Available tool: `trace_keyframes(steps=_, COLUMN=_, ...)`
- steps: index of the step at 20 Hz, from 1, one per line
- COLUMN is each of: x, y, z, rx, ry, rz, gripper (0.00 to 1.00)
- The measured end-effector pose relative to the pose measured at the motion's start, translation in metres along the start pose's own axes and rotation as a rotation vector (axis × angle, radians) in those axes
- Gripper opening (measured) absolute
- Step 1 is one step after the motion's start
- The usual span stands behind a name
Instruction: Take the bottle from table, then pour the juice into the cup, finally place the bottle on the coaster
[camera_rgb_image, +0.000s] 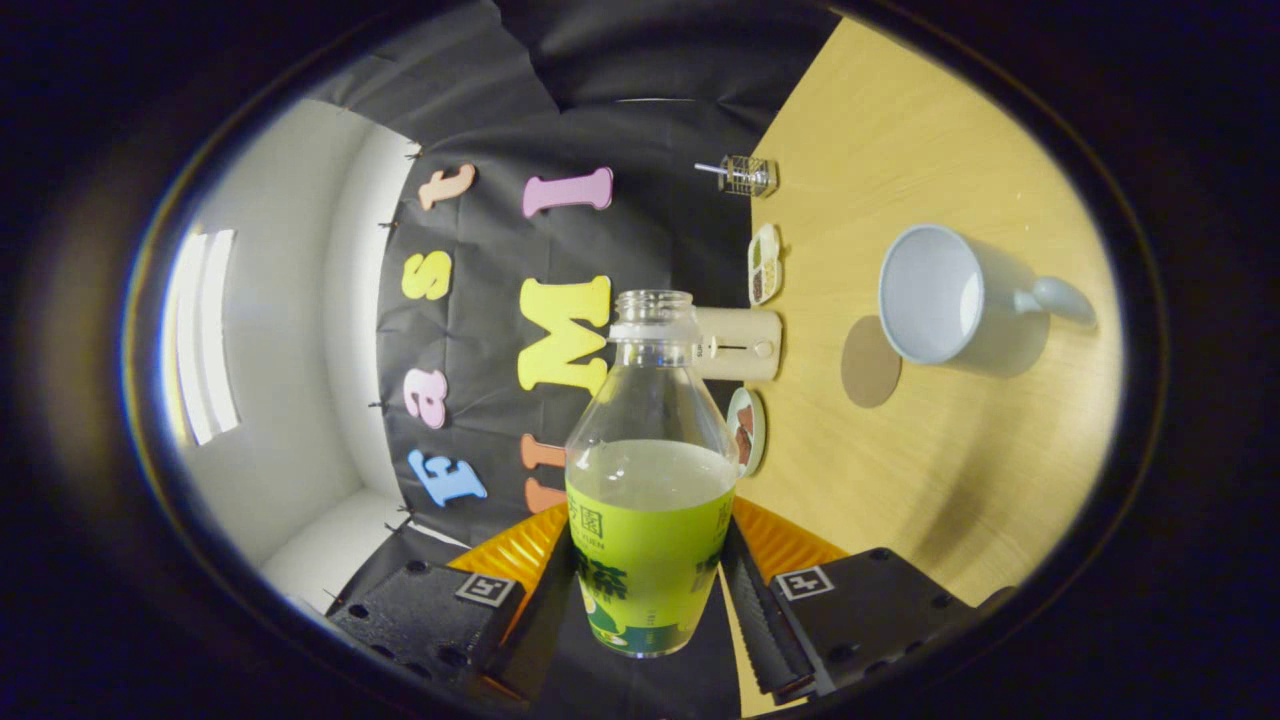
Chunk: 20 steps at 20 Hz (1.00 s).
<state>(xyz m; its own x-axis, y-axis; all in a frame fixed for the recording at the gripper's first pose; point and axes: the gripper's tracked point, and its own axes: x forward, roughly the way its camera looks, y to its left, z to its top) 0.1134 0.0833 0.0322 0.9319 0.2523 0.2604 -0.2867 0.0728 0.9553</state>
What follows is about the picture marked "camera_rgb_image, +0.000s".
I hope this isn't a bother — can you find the pale blue cup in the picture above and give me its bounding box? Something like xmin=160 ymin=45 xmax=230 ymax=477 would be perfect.
xmin=878 ymin=223 xmax=1097 ymax=367

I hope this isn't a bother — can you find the white toaster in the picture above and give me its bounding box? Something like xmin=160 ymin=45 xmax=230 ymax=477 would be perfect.
xmin=690 ymin=307 xmax=783 ymax=383

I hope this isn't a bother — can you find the clear juice bottle green label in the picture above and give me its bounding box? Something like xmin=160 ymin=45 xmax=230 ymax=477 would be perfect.
xmin=565 ymin=289 xmax=741 ymax=658

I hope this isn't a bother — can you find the wire mesh holder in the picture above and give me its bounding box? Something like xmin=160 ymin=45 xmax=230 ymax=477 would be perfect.
xmin=718 ymin=154 xmax=779 ymax=198

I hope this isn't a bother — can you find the ceiling light panel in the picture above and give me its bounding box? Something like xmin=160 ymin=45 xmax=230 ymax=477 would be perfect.
xmin=165 ymin=228 xmax=241 ymax=448

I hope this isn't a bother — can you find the white divided snack tray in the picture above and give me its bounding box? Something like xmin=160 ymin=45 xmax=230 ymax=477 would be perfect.
xmin=747 ymin=222 xmax=784 ymax=307

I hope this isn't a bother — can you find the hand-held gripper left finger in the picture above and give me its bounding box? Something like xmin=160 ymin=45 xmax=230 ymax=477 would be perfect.
xmin=326 ymin=500 xmax=581 ymax=706

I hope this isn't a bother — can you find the black backdrop cloth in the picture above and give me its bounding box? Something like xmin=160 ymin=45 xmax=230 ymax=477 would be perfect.
xmin=310 ymin=0 xmax=846 ymax=720

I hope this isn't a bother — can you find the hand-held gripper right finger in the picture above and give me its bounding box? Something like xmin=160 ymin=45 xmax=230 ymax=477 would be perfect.
xmin=720 ymin=497 xmax=1016 ymax=704

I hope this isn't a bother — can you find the round brown coaster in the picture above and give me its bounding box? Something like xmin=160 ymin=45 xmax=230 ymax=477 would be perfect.
xmin=840 ymin=315 xmax=903 ymax=409

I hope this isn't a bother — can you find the pale green plate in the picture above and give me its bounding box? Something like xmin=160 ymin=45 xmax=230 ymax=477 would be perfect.
xmin=726 ymin=387 xmax=768 ymax=478

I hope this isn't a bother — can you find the wooden table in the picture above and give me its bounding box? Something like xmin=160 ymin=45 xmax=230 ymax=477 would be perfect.
xmin=718 ymin=15 xmax=1126 ymax=719

